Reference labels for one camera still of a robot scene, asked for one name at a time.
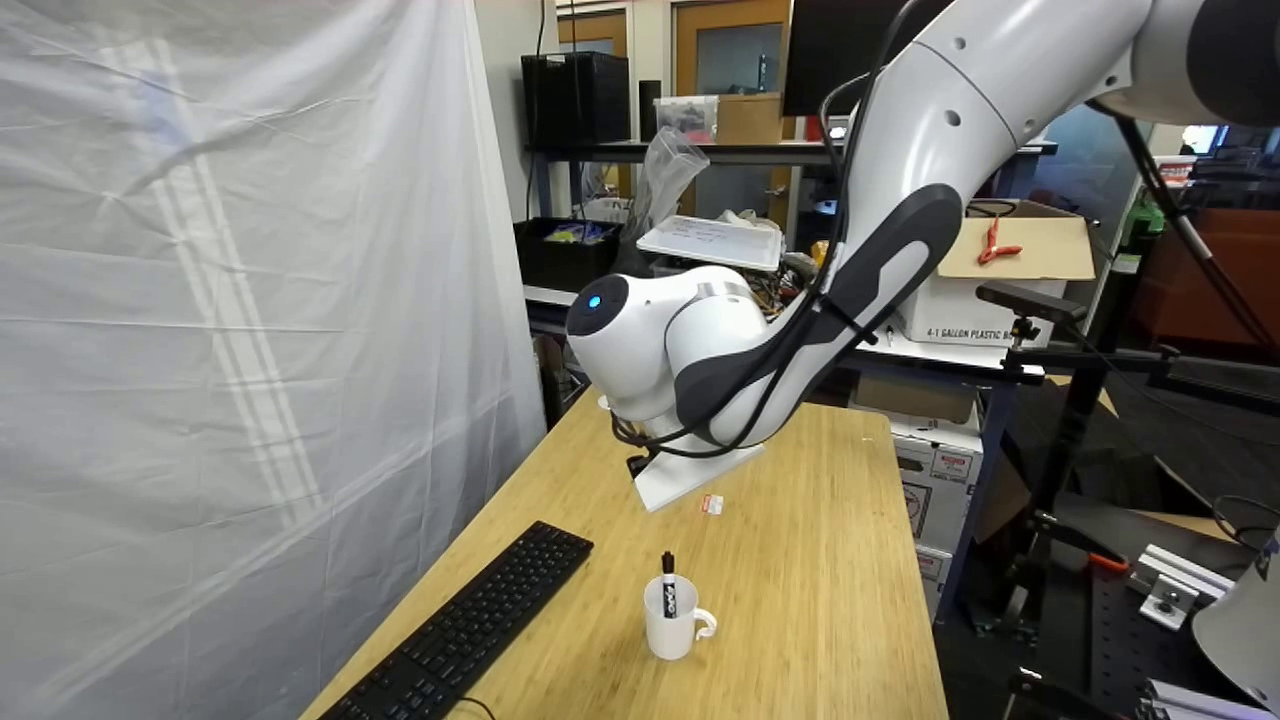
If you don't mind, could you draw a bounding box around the black Expo marker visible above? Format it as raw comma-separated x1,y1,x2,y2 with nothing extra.
660,551,678,618

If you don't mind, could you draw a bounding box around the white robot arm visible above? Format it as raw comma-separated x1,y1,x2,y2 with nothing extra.
566,0,1280,455

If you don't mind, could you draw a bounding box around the white under-desk cabinet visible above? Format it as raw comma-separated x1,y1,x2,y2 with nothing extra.
890,423,982,551

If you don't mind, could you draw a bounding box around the black storage bin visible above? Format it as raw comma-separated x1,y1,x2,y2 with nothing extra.
515,216,621,293

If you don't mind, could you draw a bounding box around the white plastic tray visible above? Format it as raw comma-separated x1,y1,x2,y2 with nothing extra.
634,216,785,271

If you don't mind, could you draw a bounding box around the black desktop computer tower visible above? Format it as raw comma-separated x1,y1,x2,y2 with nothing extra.
518,52,627,152

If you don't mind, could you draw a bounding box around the white ceramic mug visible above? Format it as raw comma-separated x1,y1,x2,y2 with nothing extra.
642,577,719,660

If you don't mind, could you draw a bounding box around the white cardboard box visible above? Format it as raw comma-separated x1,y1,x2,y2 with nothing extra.
900,274,1015,347

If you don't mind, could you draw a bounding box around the black computer monitor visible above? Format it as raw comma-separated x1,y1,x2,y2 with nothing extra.
785,0,951,116

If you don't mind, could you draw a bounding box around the white translucent curtain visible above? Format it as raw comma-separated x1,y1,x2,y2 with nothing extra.
0,0,542,720

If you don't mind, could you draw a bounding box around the black computer keyboard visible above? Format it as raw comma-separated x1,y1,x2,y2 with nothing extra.
325,521,590,720

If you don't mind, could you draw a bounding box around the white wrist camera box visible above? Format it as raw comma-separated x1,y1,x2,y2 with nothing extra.
634,446,751,513

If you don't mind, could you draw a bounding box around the black camera tripod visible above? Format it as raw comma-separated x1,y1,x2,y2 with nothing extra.
979,116,1276,640

